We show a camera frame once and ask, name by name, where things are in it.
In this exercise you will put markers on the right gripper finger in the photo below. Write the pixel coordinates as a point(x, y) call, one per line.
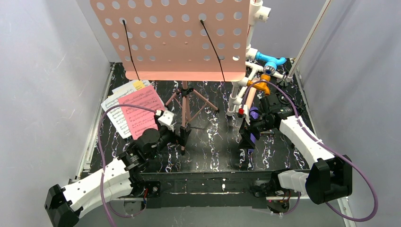
point(247, 142)
point(243, 128)

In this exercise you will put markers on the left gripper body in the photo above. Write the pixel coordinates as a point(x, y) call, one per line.
point(180, 135)

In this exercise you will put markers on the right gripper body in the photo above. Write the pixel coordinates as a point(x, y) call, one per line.
point(250, 126)

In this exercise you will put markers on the purple microphone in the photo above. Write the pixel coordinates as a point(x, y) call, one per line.
point(255, 135)

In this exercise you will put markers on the pink microphone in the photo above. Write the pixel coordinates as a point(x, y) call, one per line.
point(250, 97)

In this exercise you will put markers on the pink sheet music page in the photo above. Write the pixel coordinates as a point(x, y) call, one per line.
point(138, 120)

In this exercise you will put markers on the white sheet music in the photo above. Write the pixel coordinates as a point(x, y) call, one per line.
point(116, 115)

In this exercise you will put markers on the sheet music pages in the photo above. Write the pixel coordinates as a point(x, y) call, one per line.
point(129, 85)

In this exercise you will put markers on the yellow sheet music page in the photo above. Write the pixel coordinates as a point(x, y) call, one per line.
point(138, 84)

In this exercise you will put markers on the pink music stand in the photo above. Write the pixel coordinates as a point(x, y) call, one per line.
point(184, 40)

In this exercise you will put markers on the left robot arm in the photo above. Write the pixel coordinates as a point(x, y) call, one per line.
point(65, 205)

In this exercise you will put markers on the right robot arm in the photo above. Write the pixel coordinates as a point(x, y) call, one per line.
point(307, 150)

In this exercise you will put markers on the small black comb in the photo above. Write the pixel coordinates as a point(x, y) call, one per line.
point(269, 133)

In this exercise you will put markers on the orange faucet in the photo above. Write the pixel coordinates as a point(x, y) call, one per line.
point(261, 85)

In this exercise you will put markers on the blue faucet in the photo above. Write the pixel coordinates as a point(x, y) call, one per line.
point(271, 63)

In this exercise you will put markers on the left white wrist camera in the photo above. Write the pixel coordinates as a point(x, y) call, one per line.
point(165, 118)

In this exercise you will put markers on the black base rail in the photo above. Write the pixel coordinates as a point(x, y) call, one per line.
point(238, 189)

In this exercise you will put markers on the white pvc pipe frame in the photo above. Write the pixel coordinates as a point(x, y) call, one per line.
point(258, 12)

